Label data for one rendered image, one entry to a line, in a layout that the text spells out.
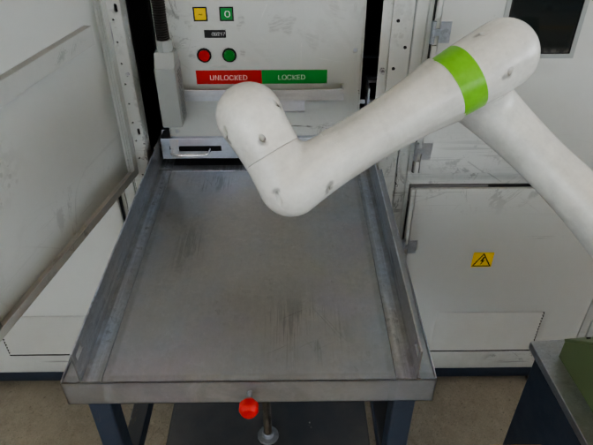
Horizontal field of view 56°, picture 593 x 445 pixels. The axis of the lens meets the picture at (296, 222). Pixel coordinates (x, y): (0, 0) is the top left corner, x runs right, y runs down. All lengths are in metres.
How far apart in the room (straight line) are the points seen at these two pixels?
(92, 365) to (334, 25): 0.89
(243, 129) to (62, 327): 1.23
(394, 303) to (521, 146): 0.39
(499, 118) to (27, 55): 0.89
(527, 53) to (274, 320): 0.63
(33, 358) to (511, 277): 1.57
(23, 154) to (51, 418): 1.14
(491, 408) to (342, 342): 1.12
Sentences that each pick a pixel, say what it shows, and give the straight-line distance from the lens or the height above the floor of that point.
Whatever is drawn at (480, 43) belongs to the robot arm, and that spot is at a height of 1.30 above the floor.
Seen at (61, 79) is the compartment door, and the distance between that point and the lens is 1.26.
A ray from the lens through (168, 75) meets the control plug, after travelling 1.31.
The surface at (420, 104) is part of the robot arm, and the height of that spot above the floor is 1.22.
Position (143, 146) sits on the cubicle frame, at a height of 0.92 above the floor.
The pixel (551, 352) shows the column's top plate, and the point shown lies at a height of 0.75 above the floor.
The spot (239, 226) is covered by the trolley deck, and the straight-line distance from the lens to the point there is 1.27.
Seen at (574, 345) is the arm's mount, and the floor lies 0.81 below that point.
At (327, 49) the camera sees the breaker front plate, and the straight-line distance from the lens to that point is 1.39.
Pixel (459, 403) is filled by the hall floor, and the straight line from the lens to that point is 2.04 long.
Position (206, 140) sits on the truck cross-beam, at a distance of 1.48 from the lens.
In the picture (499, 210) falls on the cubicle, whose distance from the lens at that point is 1.62.
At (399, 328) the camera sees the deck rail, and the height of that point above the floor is 0.85.
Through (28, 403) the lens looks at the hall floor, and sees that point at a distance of 2.17.
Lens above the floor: 1.59
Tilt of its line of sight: 36 degrees down
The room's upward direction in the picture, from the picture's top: straight up
